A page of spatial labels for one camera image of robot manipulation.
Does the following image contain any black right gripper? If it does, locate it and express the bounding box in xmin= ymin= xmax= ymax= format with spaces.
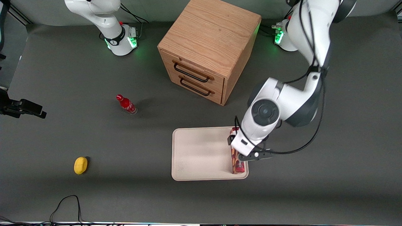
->
xmin=0 ymin=89 xmax=47 ymax=119

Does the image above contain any red tartan cookie box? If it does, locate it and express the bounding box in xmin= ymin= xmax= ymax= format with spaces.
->
xmin=229 ymin=127 xmax=246 ymax=174

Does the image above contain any cream rectangular tray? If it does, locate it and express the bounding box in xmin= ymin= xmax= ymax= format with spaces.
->
xmin=171 ymin=126 xmax=249 ymax=182

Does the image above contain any wooden drawer front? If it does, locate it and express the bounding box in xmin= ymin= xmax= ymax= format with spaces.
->
xmin=160 ymin=50 xmax=225 ymax=93
xmin=165 ymin=67 xmax=224 ymax=106

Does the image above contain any yellow lemon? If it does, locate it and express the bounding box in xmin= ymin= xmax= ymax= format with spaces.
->
xmin=74 ymin=156 xmax=88 ymax=175

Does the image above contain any red cola bottle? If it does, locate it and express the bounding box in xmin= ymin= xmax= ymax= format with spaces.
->
xmin=116 ymin=94 xmax=138 ymax=116

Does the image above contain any wooden drawer cabinet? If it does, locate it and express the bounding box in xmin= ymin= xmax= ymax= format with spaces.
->
xmin=157 ymin=0 xmax=262 ymax=106

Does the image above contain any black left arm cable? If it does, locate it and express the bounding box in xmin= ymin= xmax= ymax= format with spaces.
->
xmin=235 ymin=0 xmax=327 ymax=156

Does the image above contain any black drawer handle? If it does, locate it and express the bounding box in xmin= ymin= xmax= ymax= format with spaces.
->
xmin=173 ymin=62 xmax=210 ymax=83
xmin=180 ymin=77 xmax=212 ymax=96

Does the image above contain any black frame profile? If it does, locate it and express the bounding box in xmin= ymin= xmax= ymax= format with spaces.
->
xmin=7 ymin=5 xmax=33 ymax=25

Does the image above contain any black looped table cable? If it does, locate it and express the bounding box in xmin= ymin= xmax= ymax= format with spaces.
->
xmin=49 ymin=195 xmax=95 ymax=225

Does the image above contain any black left base cable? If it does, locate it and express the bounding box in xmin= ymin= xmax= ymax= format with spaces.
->
xmin=260 ymin=7 xmax=294 ymax=35

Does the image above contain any black base cable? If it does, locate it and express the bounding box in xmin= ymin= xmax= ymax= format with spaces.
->
xmin=120 ymin=3 xmax=149 ymax=39
xmin=260 ymin=7 xmax=294 ymax=35

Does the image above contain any black right base cable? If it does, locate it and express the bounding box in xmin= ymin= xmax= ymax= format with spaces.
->
xmin=120 ymin=3 xmax=149 ymax=39

